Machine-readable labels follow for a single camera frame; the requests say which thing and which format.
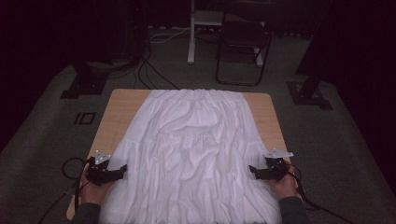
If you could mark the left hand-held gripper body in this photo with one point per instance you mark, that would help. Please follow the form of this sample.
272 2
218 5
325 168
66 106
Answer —
98 174

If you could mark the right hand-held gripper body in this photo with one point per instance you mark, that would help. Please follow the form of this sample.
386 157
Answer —
277 169

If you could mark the person's right hand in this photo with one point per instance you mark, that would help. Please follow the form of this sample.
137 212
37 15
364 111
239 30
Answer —
286 188

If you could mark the black folding chair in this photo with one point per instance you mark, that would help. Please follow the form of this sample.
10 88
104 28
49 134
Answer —
244 35

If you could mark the white metal stand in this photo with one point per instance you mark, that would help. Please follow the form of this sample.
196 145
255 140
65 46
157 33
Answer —
191 40

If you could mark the black stand base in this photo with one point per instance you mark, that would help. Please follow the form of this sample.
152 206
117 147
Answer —
306 96
85 85

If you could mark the white skirt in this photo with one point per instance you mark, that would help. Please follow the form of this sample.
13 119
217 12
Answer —
193 149

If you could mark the person's left hand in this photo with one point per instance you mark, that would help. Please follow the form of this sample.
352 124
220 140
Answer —
93 194

